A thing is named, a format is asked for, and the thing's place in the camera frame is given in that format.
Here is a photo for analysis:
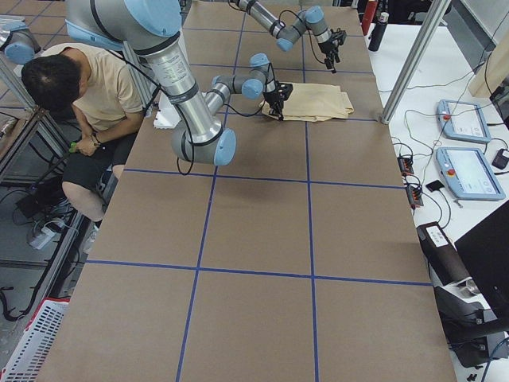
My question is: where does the beige printed t-shirt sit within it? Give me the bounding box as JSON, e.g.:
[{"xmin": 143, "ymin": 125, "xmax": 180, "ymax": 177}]
[{"xmin": 283, "ymin": 83, "xmax": 354, "ymax": 122}]

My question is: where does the teach pendant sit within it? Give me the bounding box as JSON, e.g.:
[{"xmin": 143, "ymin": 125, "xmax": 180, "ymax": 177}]
[
  {"xmin": 435, "ymin": 147, "xmax": 506, "ymax": 201},
  {"xmin": 437, "ymin": 99, "xmax": 492, "ymax": 144}
]

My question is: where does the white perforated plastic basket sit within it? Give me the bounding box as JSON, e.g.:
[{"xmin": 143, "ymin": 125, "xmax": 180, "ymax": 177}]
[{"xmin": 1, "ymin": 298, "xmax": 69, "ymax": 381}]

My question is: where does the aluminium frame post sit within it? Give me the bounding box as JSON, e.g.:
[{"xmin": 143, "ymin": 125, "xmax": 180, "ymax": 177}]
[{"xmin": 380, "ymin": 0, "xmax": 451, "ymax": 125}]

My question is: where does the near teach pendant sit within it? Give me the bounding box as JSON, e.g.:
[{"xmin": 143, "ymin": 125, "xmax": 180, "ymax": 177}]
[{"xmin": 435, "ymin": 147, "xmax": 506, "ymax": 201}]

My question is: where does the red cylindrical bottle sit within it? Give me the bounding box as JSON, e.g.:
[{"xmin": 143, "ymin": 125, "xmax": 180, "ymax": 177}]
[{"xmin": 361, "ymin": 0, "xmax": 378, "ymax": 36}]

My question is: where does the black steel-capped water bottle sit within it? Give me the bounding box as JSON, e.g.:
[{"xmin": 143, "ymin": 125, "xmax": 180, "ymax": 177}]
[{"xmin": 368, "ymin": 12, "xmax": 390, "ymax": 52}]

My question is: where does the seated person in beige shirt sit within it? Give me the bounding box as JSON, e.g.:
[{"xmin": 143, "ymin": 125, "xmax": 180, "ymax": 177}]
[{"xmin": 21, "ymin": 43, "xmax": 145, "ymax": 224}]

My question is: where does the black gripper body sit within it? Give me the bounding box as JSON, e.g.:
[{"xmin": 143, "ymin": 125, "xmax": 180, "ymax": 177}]
[
  {"xmin": 264, "ymin": 81, "xmax": 293, "ymax": 110},
  {"xmin": 317, "ymin": 28, "xmax": 347, "ymax": 60}
]

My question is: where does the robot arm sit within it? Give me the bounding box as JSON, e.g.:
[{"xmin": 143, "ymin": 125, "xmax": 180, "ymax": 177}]
[
  {"xmin": 228, "ymin": 1, "xmax": 347, "ymax": 73},
  {"xmin": 66, "ymin": 0, "xmax": 293, "ymax": 166}
]

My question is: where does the black monitor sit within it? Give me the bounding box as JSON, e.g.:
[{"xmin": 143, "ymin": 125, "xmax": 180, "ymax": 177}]
[{"xmin": 455, "ymin": 203, "xmax": 509, "ymax": 318}]

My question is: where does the green object in hand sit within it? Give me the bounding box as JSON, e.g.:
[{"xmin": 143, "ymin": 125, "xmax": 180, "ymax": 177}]
[{"xmin": 68, "ymin": 142, "xmax": 77, "ymax": 154}]

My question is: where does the far teach pendant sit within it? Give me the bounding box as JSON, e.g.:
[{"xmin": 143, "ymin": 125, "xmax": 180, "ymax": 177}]
[{"xmin": 437, "ymin": 99, "xmax": 492, "ymax": 144}]

